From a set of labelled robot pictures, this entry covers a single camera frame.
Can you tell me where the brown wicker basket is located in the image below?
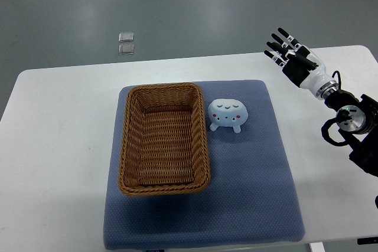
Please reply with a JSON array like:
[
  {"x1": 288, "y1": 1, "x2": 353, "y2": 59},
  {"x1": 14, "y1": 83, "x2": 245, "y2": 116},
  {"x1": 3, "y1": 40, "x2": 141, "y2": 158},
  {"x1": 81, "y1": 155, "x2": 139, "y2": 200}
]
[{"x1": 118, "y1": 83, "x2": 210, "y2": 197}]

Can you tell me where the black table control panel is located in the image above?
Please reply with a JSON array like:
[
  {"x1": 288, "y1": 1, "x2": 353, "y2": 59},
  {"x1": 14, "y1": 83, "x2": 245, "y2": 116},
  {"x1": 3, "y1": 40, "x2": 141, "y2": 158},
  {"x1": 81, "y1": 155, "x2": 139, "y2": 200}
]
[{"x1": 357, "y1": 237, "x2": 378, "y2": 245}]

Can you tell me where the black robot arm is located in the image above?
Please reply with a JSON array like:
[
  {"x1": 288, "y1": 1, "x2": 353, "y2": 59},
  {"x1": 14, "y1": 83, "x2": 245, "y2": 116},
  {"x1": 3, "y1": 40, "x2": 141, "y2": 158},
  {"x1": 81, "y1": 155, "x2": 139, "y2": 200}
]
[{"x1": 321, "y1": 70, "x2": 377, "y2": 176}]

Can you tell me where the blue quilted mat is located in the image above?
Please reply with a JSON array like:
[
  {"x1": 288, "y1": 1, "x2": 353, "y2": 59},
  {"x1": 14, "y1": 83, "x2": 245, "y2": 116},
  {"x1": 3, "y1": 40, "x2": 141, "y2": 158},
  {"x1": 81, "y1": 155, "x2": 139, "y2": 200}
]
[{"x1": 103, "y1": 80, "x2": 305, "y2": 250}]

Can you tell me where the upper metal floor plate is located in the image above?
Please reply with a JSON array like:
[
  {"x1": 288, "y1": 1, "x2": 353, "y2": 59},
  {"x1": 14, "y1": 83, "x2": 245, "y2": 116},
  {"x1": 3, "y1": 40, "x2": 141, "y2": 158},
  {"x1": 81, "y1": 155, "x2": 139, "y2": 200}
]
[{"x1": 118, "y1": 32, "x2": 134, "y2": 42}]

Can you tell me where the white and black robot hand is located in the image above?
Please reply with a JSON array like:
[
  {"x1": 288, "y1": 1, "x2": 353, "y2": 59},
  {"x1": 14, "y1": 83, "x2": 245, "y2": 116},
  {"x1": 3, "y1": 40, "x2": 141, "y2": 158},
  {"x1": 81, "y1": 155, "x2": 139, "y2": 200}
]
[{"x1": 264, "y1": 28, "x2": 338, "y2": 100}]

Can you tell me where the light blue toy figure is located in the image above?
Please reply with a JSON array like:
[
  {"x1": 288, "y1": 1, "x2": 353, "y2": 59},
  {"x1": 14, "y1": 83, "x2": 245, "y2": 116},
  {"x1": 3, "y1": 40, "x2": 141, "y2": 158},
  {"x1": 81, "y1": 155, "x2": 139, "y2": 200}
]
[{"x1": 208, "y1": 99, "x2": 249, "y2": 133}]

